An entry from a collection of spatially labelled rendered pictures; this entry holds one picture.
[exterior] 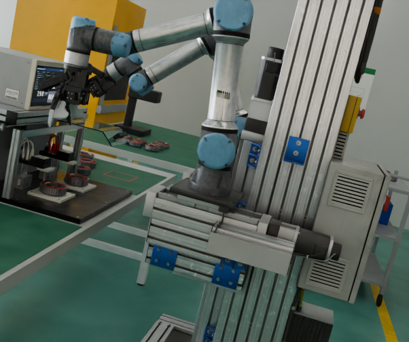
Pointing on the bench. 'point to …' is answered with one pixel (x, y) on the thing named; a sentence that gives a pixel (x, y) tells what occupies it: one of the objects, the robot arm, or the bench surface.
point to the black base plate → (79, 216)
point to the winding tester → (10, 75)
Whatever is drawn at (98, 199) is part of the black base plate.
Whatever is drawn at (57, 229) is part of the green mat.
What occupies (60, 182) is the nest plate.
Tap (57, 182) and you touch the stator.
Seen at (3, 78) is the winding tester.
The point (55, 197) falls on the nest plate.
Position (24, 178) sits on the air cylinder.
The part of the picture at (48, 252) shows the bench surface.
